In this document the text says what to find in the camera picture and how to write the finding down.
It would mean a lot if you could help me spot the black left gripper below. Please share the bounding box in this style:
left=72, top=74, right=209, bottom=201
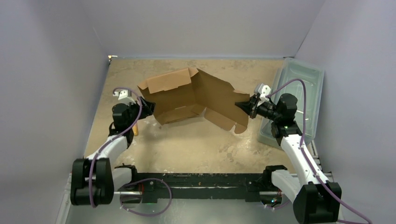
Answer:
left=123, top=96, right=155, bottom=128

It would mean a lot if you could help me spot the brown cardboard box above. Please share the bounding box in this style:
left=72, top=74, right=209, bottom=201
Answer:
left=138, top=67, right=249, bottom=134

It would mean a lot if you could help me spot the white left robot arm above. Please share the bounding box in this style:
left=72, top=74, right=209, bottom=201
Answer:
left=70, top=97, right=156, bottom=208

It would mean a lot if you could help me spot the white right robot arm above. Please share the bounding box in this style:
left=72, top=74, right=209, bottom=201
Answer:
left=235, top=93, right=342, bottom=224

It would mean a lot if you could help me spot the orange marker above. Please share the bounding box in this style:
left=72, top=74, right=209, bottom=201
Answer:
left=132, top=123, right=139, bottom=136

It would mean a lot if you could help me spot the clear plastic storage bin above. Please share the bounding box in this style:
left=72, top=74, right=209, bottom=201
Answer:
left=257, top=57, right=325, bottom=148

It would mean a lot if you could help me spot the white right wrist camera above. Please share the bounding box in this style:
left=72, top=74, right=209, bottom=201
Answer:
left=254, top=83, right=272, bottom=101

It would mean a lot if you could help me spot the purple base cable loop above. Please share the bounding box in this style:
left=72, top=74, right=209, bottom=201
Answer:
left=119, top=178, right=173, bottom=217

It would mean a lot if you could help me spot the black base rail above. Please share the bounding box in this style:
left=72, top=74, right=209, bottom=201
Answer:
left=110, top=172, right=288, bottom=204

